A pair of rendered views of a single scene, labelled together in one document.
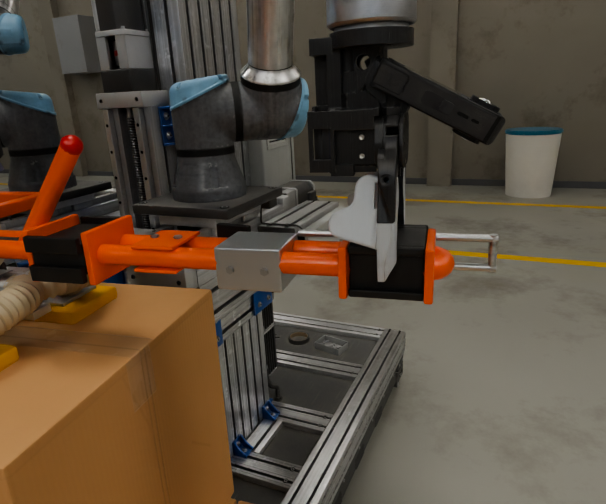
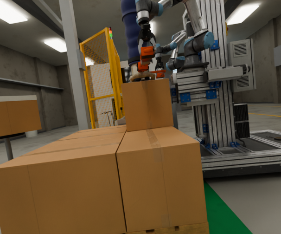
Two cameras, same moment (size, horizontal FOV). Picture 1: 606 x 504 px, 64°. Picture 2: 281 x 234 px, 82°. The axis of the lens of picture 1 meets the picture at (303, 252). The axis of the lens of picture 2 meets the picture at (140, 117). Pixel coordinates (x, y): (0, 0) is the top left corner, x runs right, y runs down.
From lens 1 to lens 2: 1.14 m
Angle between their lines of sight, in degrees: 70
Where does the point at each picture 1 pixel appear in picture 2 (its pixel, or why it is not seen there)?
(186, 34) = not seen: hidden behind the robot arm
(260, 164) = (230, 62)
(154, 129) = not seen: hidden behind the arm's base
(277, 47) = (195, 27)
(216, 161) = (188, 57)
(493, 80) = not seen: outside the picture
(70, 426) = (130, 84)
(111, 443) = (137, 90)
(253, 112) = (194, 43)
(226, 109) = (190, 45)
